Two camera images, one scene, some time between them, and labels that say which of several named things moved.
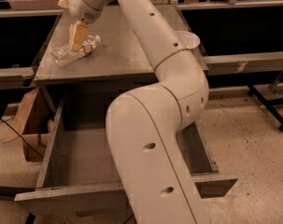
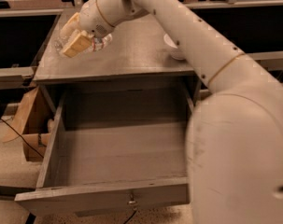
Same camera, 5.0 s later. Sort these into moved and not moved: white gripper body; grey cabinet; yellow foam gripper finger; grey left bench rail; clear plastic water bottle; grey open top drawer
Moved: clear plastic water bottle; yellow foam gripper finger; white gripper body
Not moved: grey open top drawer; grey left bench rail; grey cabinet
